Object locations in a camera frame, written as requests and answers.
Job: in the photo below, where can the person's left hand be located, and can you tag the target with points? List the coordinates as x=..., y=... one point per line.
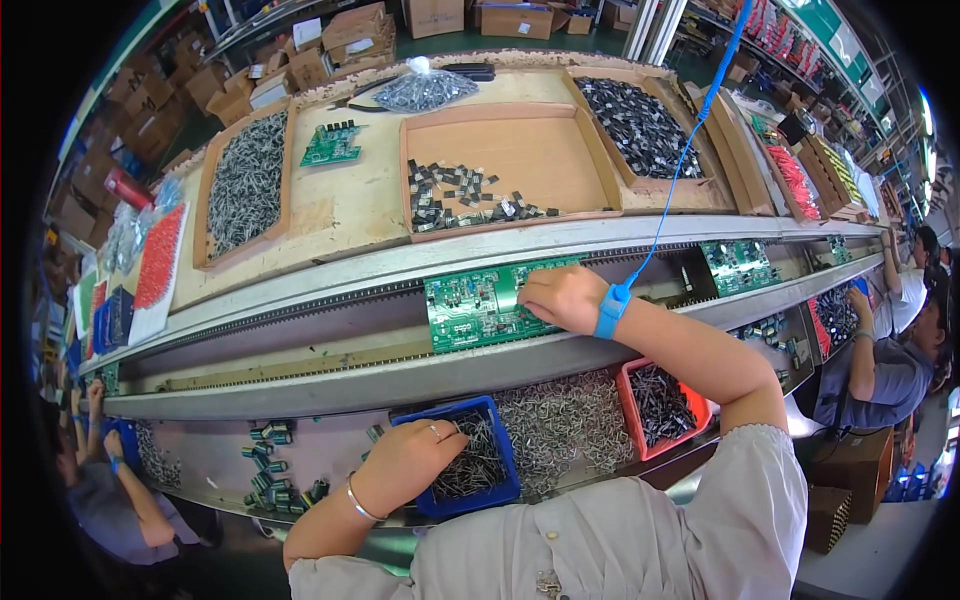
x=401, y=465

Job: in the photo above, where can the storage shelf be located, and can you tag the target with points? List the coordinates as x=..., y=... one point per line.
x=817, y=52

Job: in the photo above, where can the person's right fingers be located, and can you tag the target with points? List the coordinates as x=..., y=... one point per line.
x=529, y=298

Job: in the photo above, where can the cardboard tray of silver components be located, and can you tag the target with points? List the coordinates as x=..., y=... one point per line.
x=247, y=184

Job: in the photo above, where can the blue boxes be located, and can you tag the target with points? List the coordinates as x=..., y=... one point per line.
x=114, y=321

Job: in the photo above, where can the person's left fingers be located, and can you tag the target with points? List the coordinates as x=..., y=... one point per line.
x=444, y=436

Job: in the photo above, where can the metal conveyor rails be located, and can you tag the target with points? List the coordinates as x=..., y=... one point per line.
x=337, y=268

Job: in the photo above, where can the brown cardboard box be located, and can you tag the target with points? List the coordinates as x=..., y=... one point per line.
x=855, y=469

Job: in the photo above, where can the green circuit board with heatsink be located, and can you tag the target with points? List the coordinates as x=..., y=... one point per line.
x=741, y=265

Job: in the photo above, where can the large green circuit board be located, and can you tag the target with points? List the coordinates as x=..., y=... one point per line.
x=472, y=307

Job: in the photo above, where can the pile of teal capacitors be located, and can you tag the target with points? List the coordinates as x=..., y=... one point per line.
x=271, y=472

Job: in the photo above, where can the clear plastic bags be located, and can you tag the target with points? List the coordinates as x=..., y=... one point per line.
x=131, y=229

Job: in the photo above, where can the red bin of components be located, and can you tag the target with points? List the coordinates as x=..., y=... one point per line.
x=660, y=409

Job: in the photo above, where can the cardboard tray of black transistors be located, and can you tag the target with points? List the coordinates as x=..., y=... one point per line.
x=510, y=161

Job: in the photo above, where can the blue bin of components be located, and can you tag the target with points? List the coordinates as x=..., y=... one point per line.
x=480, y=469

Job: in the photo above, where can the small green circuit board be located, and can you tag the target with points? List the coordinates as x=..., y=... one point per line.
x=331, y=144

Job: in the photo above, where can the cardboard tray of black components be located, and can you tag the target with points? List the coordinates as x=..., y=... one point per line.
x=645, y=131

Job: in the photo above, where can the person's body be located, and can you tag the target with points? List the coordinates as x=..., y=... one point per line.
x=600, y=532

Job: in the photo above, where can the red cylinder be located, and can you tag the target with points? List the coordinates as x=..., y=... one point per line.
x=127, y=189

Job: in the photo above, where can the pile of metal jumper clips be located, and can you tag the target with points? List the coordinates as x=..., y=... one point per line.
x=562, y=427

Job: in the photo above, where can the person's right hand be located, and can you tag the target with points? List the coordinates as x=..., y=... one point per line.
x=566, y=298

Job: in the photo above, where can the scattered teal capacitors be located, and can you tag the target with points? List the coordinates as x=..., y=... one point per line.
x=769, y=331

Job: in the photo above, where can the white sheet of red components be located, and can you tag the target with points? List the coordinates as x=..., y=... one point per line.
x=159, y=270

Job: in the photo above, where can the plastic bag of components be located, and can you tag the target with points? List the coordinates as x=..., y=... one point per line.
x=424, y=90

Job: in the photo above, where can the cardboard trays of red components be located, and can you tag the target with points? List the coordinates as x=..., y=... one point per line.
x=806, y=176

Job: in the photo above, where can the tray of dark components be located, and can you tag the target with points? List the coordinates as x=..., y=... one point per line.
x=836, y=315

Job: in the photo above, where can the brown perforated basket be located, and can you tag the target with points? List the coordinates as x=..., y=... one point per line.
x=827, y=519

